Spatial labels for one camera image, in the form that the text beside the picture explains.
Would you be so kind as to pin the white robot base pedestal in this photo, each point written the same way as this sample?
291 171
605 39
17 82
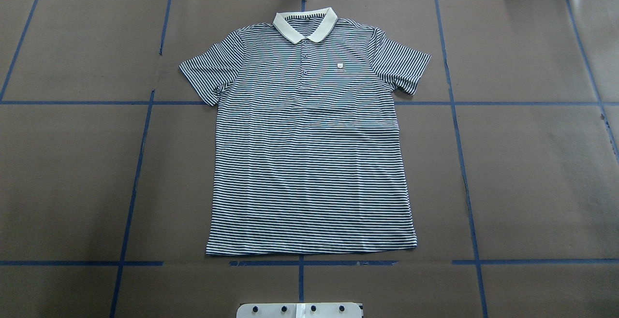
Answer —
301 310

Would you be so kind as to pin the navy white striped polo shirt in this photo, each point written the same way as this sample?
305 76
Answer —
307 141

